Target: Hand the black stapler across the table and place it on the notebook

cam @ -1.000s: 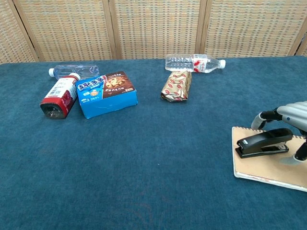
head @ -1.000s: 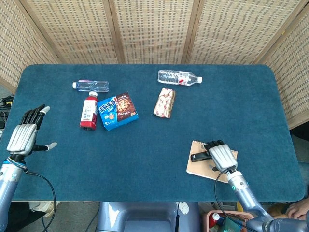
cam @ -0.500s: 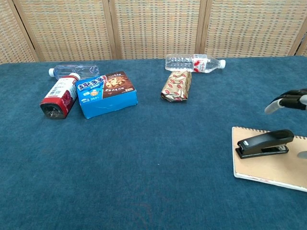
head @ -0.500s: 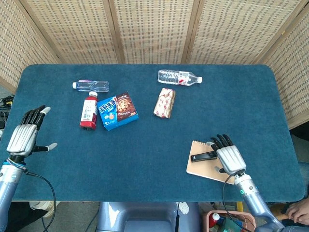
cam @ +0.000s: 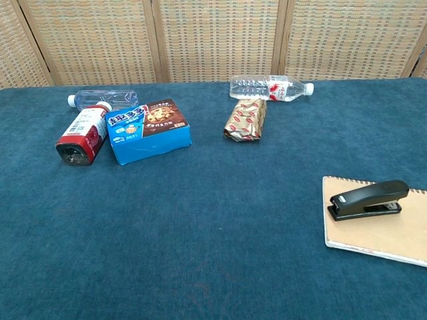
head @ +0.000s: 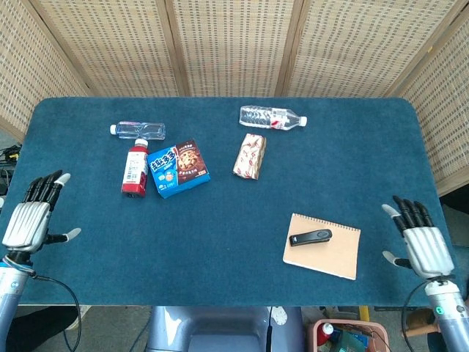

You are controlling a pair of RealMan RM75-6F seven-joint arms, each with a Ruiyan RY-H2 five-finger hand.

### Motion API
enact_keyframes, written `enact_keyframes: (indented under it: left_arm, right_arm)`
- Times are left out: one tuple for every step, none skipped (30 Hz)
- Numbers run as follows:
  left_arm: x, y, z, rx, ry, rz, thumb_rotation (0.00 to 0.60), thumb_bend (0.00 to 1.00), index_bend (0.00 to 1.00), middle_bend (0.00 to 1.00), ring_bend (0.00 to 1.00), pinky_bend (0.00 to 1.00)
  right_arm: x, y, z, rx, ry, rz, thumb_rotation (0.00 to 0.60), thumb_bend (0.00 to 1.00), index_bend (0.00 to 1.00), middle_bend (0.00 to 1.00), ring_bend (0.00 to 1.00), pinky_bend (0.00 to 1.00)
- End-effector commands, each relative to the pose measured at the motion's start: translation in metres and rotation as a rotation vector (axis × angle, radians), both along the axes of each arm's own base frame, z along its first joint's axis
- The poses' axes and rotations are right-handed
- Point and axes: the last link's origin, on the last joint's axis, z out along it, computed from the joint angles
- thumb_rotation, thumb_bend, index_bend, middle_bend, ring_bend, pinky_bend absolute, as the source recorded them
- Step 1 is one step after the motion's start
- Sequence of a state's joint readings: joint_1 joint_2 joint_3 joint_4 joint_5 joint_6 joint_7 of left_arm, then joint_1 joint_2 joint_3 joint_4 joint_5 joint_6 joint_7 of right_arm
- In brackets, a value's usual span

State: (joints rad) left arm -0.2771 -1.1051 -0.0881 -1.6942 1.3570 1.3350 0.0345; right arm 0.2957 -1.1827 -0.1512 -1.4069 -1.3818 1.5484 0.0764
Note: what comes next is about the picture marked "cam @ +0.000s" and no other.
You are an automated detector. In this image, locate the tan spiral notebook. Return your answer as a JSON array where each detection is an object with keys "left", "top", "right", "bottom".
[{"left": 322, "top": 175, "right": 427, "bottom": 268}]

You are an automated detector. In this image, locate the clear unlabelled plastic bottle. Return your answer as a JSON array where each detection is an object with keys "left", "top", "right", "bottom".
[{"left": 67, "top": 89, "right": 139, "bottom": 113}]

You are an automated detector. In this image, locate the blue carpet table cover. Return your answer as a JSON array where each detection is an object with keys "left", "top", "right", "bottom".
[{"left": 0, "top": 77, "right": 427, "bottom": 320}]

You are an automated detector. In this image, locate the water bottle red white label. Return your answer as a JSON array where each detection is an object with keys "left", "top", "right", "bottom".
[{"left": 229, "top": 75, "right": 315, "bottom": 103}]

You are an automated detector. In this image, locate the red juice bottle white cap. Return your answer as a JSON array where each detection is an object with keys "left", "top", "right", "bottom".
[{"left": 55, "top": 101, "right": 113, "bottom": 167}]

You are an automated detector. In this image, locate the gold red snack package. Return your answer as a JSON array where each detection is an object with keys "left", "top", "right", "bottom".
[{"left": 222, "top": 97, "right": 268, "bottom": 143}]

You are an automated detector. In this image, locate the blue cookie box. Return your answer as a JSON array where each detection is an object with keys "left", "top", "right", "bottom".
[{"left": 104, "top": 98, "right": 193, "bottom": 167}]

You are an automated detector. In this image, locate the black stapler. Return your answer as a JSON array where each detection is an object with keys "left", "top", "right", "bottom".
[{"left": 326, "top": 179, "right": 410, "bottom": 222}]

